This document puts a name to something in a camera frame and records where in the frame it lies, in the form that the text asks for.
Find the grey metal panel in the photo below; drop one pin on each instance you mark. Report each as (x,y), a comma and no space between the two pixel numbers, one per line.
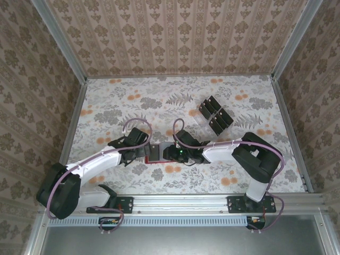
(180,241)

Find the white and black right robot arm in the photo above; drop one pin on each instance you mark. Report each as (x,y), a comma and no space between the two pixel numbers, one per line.
(220,152)

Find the black credit card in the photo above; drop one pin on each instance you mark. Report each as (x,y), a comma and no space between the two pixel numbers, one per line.
(220,125)
(224,120)
(214,103)
(215,129)
(210,108)
(156,153)
(204,112)
(227,116)

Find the red leather card holder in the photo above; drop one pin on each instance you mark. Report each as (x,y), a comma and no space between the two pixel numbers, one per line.
(147,160)

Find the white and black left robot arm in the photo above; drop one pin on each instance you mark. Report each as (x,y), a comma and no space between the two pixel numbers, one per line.
(101,162)

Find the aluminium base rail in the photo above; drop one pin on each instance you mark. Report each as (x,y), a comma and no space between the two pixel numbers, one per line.
(180,203)

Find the small black circuit board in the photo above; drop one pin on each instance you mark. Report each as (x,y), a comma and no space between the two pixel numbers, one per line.
(256,222)
(110,222)

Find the aluminium frame post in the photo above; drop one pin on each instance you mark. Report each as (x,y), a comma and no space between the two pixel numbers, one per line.
(62,43)
(293,40)

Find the clear acrylic card stand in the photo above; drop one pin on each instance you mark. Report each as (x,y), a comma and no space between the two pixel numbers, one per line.
(214,116)

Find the floral table cover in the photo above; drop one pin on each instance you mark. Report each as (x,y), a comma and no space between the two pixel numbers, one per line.
(119,93)

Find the aluminium table edge rail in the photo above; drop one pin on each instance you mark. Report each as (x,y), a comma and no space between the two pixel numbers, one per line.
(283,111)
(76,111)

